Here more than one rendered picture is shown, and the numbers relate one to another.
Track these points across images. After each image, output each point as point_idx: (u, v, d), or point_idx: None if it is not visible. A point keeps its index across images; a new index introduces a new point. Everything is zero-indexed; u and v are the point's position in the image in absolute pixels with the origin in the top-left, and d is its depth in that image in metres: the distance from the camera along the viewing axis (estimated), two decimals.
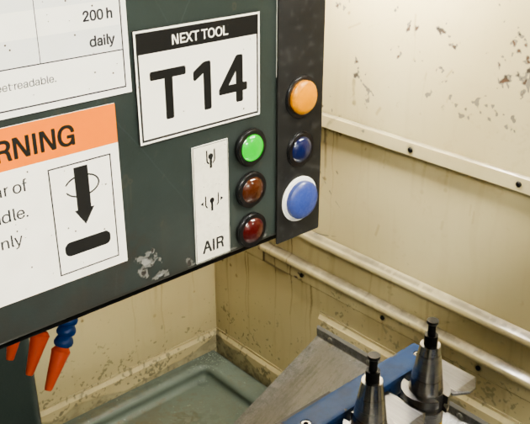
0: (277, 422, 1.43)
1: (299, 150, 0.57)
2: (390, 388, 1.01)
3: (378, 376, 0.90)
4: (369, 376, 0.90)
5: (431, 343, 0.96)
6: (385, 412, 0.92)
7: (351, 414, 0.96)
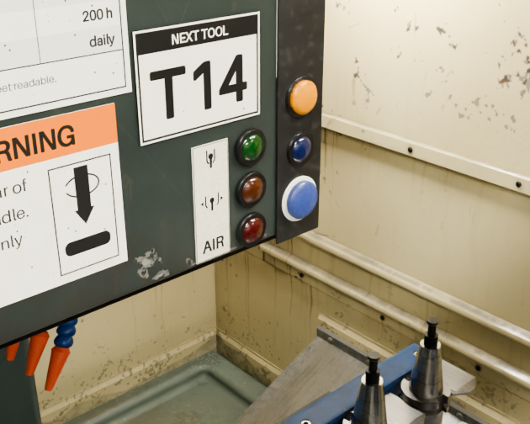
0: (277, 422, 1.43)
1: (299, 150, 0.57)
2: (390, 388, 1.01)
3: (378, 376, 0.90)
4: (369, 376, 0.90)
5: (431, 343, 0.96)
6: (385, 412, 0.92)
7: (351, 414, 0.96)
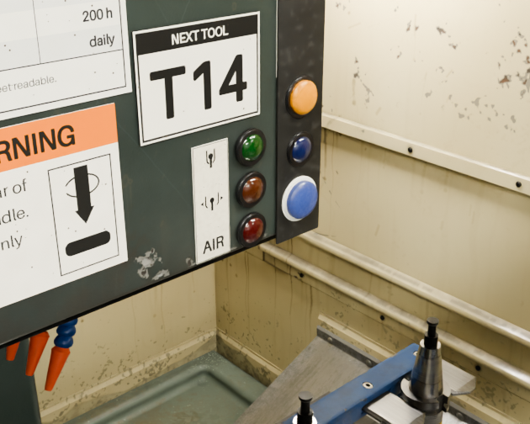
0: (277, 422, 1.43)
1: (299, 150, 0.57)
2: (390, 388, 1.01)
3: None
4: None
5: (431, 343, 0.96)
6: None
7: None
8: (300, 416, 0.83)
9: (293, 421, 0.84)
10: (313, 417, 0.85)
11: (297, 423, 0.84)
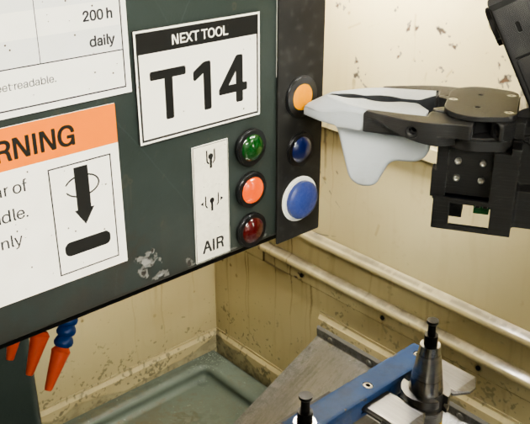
0: (277, 422, 1.43)
1: (299, 150, 0.57)
2: (390, 388, 1.01)
3: None
4: None
5: (431, 343, 0.96)
6: None
7: None
8: (300, 416, 0.83)
9: (293, 421, 0.84)
10: (313, 417, 0.85)
11: (297, 423, 0.84)
